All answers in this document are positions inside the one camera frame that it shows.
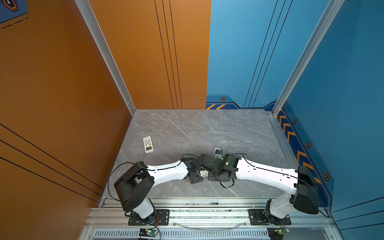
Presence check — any white TCL remote control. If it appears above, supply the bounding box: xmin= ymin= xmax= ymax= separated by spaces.
xmin=200 ymin=171 xmax=209 ymax=178

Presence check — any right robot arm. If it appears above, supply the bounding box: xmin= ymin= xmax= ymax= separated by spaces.
xmin=197 ymin=154 xmax=320 ymax=225

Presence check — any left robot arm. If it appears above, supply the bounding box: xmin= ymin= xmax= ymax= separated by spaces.
xmin=114 ymin=154 xmax=207 ymax=224

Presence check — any left green circuit board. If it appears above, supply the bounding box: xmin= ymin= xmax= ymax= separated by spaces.
xmin=138 ymin=228 xmax=161 ymax=240

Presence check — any green circuit board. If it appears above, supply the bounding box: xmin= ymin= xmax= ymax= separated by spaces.
xmin=138 ymin=228 xmax=161 ymax=240
xmin=267 ymin=228 xmax=290 ymax=240

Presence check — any right green circuit board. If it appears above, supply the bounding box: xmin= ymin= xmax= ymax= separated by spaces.
xmin=267 ymin=228 xmax=290 ymax=240

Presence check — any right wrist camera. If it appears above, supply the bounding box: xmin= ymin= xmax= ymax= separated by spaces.
xmin=214 ymin=148 xmax=223 ymax=156

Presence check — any aluminium rail frame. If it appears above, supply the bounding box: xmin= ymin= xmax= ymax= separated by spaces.
xmin=80 ymin=198 xmax=343 ymax=240

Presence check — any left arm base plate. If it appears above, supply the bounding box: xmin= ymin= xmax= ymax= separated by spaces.
xmin=128 ymin=209 xmax=170 ymax=226

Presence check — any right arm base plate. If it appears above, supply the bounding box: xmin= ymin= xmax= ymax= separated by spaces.
xmin=248 ymin=209 xmax=292 ymax=226

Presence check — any clear cable on rail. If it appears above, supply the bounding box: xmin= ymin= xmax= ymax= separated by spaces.
xmin=171 ymin=221 xmax=248 ymax=231

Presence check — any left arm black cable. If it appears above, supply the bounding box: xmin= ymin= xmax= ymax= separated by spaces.
xmin=107 ymin=161 xmax=139 ymax=202

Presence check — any left aluminium corner post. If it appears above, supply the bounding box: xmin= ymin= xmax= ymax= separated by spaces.
xmin=75 ymin=0 xmax=136 ymax=116

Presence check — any aluminium corner post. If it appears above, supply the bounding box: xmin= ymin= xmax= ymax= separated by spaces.
xmin=75 ymin=0 xmax=136 ymax=116
xmin=272 ymin=0 xmax=345 ymax=118

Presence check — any right aluminium corner post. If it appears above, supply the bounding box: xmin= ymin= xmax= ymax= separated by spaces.
xmin=272 ymin=0 xmax=345 ymax=118

